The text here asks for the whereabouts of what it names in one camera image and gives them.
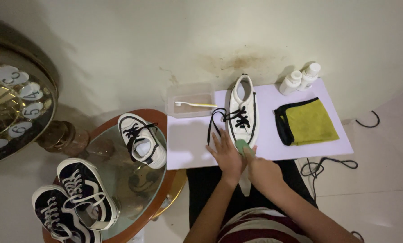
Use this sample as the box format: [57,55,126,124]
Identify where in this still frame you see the white rectangular board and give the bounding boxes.
[166,78,355,170]

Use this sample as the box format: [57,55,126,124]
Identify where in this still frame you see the round glass table wooden rim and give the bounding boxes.
[42,109,188,243]

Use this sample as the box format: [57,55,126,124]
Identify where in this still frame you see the person's left hand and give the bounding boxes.
[206,128,247,182]

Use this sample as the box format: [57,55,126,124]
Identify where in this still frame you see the curved black cable piece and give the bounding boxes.
[355,111,380,128]

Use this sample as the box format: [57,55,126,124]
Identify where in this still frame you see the person's right hand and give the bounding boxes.
[243,145,285,196]

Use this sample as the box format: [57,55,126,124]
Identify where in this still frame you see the large gold wall clock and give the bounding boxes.
[0,13,60,168]

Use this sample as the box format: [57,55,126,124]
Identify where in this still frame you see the green cleaning sponge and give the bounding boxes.
[235,139,255,156]

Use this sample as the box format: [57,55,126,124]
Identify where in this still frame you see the clear plastic container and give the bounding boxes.
[166,83,217,119]

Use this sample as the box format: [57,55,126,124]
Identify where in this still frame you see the person's striped shirt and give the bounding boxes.
[217,207,314,243]

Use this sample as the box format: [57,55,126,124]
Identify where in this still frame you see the yellow and black microfiber cloth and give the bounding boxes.
[274,97,340,146]

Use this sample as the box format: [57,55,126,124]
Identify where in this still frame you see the person's black trousers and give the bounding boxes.
[187,160,319,231]

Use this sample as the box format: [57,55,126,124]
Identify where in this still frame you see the white and yellow toothbrush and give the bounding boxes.
[174,101,218,109]

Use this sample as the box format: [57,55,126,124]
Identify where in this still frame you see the white plastic bottle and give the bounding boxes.
[297,62,321,92]
[278,70,303,96]

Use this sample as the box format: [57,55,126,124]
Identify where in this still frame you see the brown wooden stand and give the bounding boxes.
[36,121,91,158]

